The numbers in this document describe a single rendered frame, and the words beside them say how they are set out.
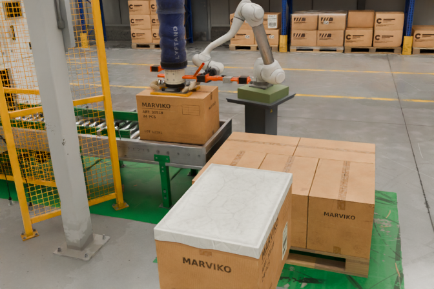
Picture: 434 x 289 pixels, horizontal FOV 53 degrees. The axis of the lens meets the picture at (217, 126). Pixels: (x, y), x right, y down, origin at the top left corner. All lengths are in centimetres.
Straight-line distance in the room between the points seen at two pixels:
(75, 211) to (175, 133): 103
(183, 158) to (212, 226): 193
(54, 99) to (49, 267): 119
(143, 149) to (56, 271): 113
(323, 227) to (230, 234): 143
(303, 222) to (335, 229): 20
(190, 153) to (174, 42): 90
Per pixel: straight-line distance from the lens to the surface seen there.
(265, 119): 417
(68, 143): 311
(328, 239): 302
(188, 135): 364
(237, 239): 160
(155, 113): 369
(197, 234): 163
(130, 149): 375
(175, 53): 358
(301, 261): 318
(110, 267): 327
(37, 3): 290
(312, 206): 291
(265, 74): 397
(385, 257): 337
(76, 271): 330
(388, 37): 1055
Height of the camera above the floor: 192
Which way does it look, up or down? 20 degrees down
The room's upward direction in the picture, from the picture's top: 2 degrees counter-clockwise
